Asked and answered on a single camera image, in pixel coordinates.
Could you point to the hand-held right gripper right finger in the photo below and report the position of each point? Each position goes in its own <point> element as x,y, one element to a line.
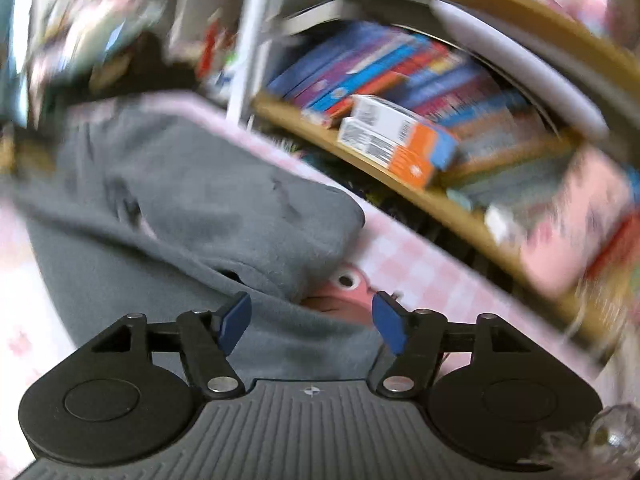
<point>387,325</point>

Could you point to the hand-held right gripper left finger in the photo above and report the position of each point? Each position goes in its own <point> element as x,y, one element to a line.
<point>235,327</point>

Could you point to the grey sock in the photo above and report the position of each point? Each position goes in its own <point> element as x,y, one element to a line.
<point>200,200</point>

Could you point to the pink checkered tablecloth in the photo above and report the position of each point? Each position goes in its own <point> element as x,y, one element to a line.
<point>425,270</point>

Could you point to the wooden bookshelf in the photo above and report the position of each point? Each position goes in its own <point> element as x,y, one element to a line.
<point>452,210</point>

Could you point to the orange and blue box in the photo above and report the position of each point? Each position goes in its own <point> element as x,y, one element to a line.
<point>385,112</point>
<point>370,145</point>

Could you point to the stack of thin flat books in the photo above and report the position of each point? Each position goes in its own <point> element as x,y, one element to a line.
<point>510,180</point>

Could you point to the pink book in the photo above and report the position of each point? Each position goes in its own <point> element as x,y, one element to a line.
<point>565,230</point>

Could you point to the clear crystal ornament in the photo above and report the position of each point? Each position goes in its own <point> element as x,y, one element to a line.
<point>612,432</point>

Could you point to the row of colourful books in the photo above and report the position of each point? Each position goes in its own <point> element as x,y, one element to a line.
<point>380,65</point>

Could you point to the dark green cloth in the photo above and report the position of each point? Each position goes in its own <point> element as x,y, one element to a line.
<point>145,65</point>

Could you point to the white shelf unit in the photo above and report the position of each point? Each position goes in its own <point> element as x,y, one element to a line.
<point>250,50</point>

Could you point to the white flat board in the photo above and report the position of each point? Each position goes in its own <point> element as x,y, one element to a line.
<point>525,70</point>

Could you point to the black book with white pages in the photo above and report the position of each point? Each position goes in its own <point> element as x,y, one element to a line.
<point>320,15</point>

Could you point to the plush flower bouquet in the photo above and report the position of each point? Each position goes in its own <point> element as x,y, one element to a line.
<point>75,25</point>

